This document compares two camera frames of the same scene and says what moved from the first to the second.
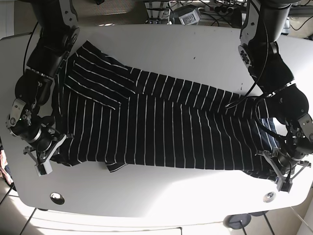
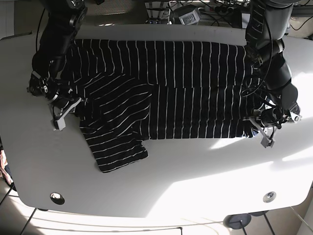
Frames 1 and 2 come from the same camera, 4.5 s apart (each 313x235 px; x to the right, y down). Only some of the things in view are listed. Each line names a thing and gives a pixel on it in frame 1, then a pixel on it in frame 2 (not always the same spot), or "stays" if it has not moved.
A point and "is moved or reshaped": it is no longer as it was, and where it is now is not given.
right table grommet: [269, 197] stays
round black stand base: [236, 221] stays
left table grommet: [57, 198] stays
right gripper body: [281, 173] to [266, 119]
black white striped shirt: [108, 114] is moved or reshaped
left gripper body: [47, 148] to [63, 105]
